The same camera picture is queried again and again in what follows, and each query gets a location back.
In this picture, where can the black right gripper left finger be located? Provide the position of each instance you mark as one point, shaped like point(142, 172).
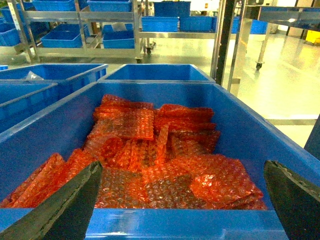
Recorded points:
point(65, 215)

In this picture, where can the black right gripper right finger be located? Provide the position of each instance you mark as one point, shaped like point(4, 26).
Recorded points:
point(295, 200)

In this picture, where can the blue bin with red bags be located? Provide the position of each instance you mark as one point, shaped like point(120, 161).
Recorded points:
point(245, 136)

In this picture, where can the empty blue bin front left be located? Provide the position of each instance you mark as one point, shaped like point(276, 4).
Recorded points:
point(20, 100)

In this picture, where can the blue bin rear left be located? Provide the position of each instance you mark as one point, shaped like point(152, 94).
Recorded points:
point(70, 77)

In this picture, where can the blue bin rear right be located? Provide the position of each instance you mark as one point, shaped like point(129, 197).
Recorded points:
point(158, 72)

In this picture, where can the red bubble wrap bags pile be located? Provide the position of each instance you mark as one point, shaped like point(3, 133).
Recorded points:
point(157, 158)

